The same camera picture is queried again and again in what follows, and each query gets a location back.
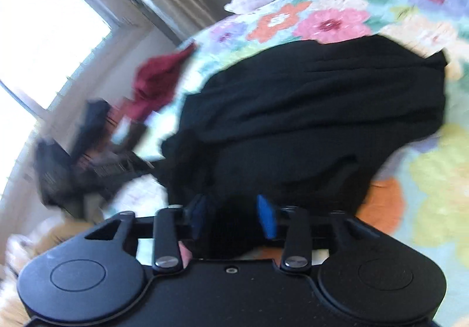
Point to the black garment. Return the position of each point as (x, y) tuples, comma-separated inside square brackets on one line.
[(311, 111)]

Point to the floral quilt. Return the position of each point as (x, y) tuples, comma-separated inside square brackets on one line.
[(421, 184)]

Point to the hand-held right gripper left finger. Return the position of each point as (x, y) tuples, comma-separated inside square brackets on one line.
[(198, 216)]

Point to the window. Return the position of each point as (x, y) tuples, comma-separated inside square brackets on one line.
[(44, 37)]

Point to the red garment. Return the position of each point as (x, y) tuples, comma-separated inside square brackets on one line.
[(157, 81)]

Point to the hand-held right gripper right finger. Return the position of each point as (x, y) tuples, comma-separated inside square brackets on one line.
[(267, 220)]

